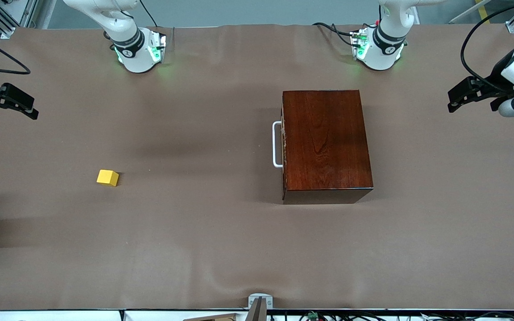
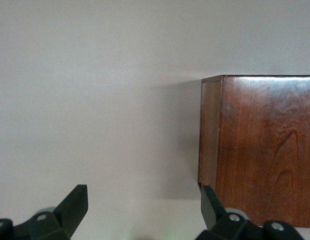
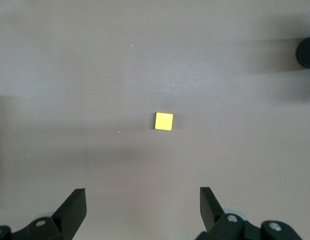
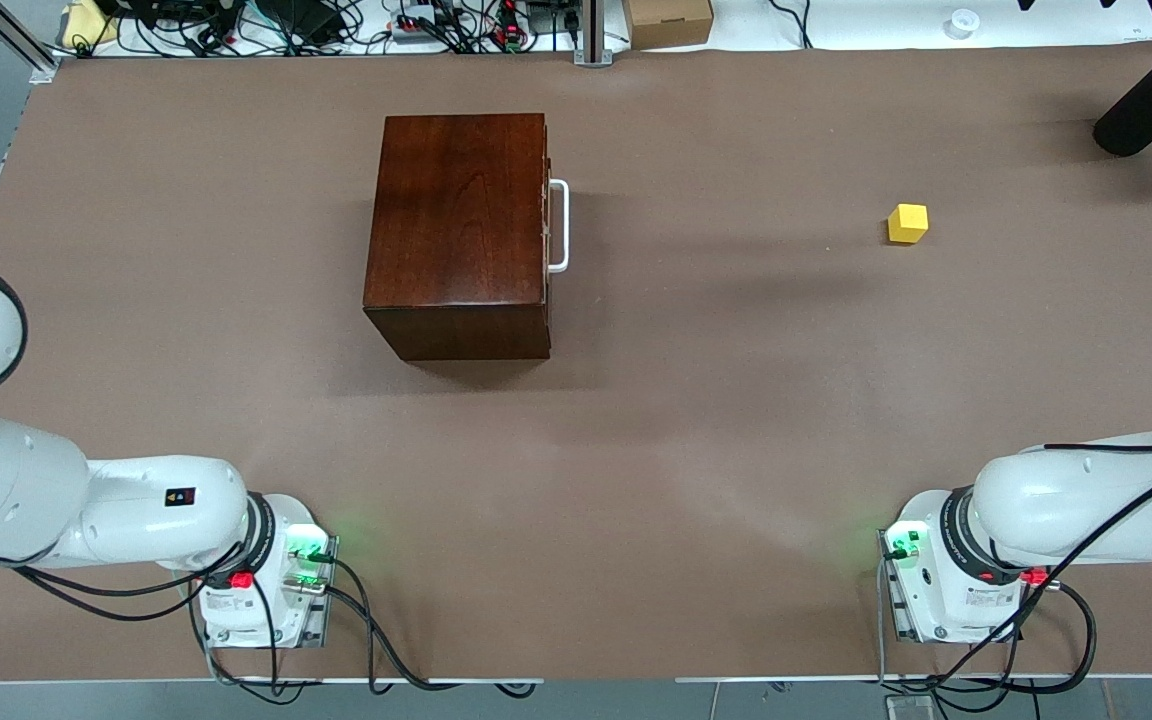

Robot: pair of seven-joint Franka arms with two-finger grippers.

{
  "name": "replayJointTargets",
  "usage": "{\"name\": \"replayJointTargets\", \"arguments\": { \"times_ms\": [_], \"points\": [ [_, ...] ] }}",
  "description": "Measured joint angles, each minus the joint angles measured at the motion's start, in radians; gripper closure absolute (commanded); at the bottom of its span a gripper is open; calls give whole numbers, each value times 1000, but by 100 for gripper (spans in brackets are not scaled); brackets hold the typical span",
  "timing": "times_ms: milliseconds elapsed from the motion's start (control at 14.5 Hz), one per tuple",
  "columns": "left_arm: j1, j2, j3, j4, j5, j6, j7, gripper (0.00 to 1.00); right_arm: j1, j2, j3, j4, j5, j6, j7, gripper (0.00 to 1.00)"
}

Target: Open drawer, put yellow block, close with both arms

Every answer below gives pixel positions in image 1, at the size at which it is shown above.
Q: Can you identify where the yellow wooden block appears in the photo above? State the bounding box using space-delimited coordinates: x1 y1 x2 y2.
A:
96 169 120 187

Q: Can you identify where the wooden drawer with white handle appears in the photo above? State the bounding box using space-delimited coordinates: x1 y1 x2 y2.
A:
272 91 288 203

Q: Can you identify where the yellow floor tape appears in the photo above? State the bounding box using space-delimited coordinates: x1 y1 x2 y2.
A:
475 0 490 24

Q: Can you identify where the dark red wooden cabinet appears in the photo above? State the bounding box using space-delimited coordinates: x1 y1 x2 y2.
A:
282 89 374 206

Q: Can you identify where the brown table cover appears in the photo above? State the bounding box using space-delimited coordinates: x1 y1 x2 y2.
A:
0 25 514 310

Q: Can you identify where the light wooden board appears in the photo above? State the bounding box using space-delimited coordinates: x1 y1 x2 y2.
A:
183 313 240 321

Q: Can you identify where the black base cable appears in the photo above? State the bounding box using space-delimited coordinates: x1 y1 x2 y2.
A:
139 0 158 27
312 21 356 48

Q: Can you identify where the grey metal bracket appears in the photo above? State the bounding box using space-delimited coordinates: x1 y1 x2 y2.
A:
248 293 274 321

